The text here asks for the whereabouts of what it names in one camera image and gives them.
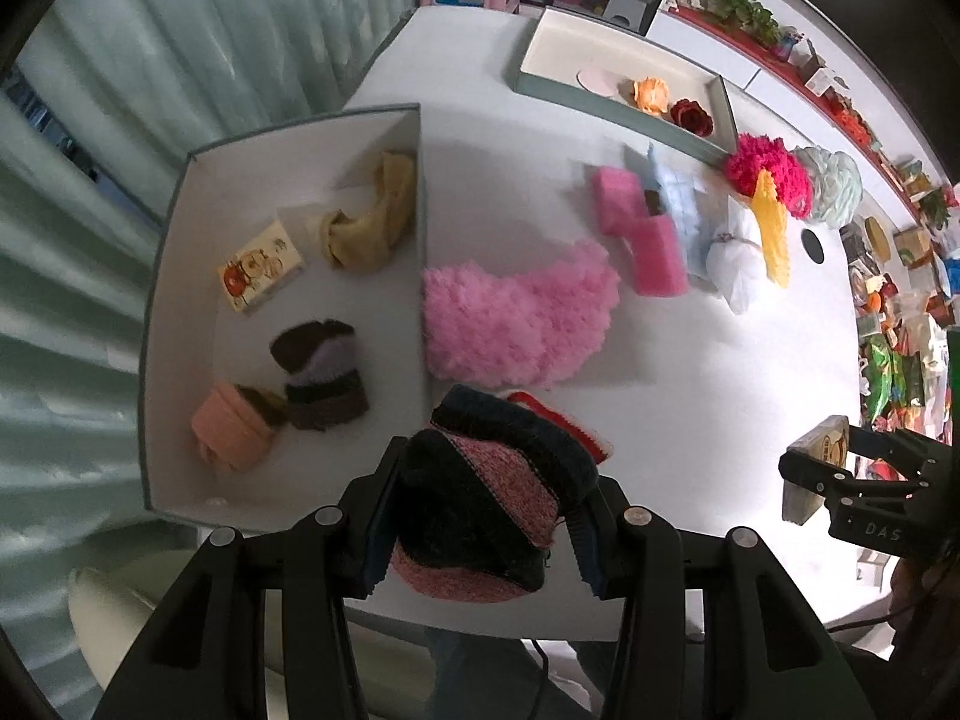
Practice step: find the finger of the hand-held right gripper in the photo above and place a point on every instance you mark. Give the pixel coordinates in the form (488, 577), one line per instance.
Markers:
(814, 472)
(892, 446)

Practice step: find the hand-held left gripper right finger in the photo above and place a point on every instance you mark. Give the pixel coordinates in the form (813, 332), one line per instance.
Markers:
(592, 551)

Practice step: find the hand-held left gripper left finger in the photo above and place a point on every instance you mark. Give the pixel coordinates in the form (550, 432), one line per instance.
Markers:
(379, 532)

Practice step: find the bear print box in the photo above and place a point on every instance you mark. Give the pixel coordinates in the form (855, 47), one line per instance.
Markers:
(825, 446)
(259, 270)

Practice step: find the black pink knitted hat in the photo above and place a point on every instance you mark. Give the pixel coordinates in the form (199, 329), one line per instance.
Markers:
(480, 495)

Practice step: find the red edged crochet cloth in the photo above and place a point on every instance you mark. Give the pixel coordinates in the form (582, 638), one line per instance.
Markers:
(592, 439)

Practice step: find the brown purple knitted cuff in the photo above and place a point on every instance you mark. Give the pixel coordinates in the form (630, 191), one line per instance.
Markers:
(322, 382)

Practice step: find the pink knitted cuff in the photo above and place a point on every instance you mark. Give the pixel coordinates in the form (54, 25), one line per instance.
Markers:
(229, 427)

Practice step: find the white cloth bundle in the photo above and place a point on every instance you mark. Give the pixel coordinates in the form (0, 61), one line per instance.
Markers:
(735, 262)

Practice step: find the yellow knitted cloth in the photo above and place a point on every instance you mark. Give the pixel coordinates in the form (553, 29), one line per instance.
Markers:
(772, 232)

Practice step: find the pink fluffy sock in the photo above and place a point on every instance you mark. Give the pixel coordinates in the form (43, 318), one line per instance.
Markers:
(510, 315)

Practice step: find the pink sponge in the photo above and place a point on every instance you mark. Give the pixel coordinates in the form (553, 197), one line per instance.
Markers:
(619, 199)
(660, 259)

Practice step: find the beige knitted cloth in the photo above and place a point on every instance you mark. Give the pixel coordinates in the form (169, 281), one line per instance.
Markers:
(367, 229)

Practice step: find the deep grey cardboard box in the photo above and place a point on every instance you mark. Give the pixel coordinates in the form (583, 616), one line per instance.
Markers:
(225, 187)

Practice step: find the pile of snack packets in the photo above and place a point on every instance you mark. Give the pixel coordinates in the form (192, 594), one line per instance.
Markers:
(900, 360)

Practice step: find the round tin with gold lid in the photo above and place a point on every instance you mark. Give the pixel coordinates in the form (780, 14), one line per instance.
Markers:
(879, 236)

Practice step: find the black table grommet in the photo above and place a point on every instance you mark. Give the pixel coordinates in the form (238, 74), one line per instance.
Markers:
(814, 246)

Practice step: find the pale green fluffy scrunchie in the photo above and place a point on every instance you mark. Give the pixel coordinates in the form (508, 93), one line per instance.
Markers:
(832, 184)

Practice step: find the cream chair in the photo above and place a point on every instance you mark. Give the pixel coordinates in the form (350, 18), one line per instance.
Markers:
(112, 630)

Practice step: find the light blue cloth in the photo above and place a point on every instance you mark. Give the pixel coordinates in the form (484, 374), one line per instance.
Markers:
(686, 202)

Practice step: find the magenta fluffy scrunchie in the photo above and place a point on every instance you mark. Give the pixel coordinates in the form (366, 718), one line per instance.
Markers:
(765, 165)

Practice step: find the red fabric flower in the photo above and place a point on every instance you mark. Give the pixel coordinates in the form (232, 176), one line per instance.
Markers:
(690, 118)

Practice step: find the row of shelf ornaments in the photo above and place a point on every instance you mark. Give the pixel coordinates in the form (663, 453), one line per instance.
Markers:
(825, 75)

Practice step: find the orange fabric flower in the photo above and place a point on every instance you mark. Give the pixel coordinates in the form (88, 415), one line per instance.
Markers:
(650, 94)

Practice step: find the pink round pad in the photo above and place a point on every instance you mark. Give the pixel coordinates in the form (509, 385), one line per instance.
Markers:
(596, 81)

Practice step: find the pale green curtain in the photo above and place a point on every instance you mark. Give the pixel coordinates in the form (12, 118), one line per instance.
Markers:
(112, 165)

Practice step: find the shallow grey cardboard box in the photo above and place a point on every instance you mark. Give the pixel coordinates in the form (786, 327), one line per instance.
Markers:
(562, 52)

